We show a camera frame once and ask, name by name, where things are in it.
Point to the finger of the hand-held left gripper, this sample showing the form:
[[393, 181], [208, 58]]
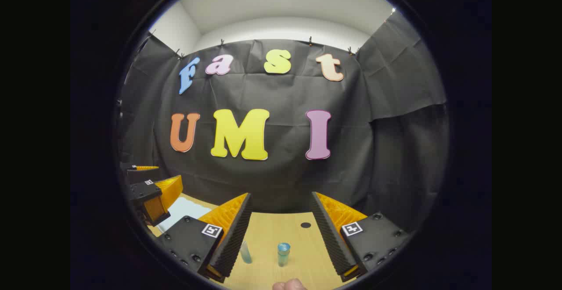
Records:
[[142, 192], [131, 167]]

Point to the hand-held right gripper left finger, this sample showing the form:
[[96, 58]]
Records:
[[232, 246]]

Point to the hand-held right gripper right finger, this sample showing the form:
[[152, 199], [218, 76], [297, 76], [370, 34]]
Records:
[[336, 246]]

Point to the white and blue squeeze tube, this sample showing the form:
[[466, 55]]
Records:
[[246, 252]]

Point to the green bottle with teal cap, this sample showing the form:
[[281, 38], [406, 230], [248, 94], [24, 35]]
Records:
[[283, 255]]

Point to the black backdrop cloth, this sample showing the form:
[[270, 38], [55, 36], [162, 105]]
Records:
[[272, 176]]

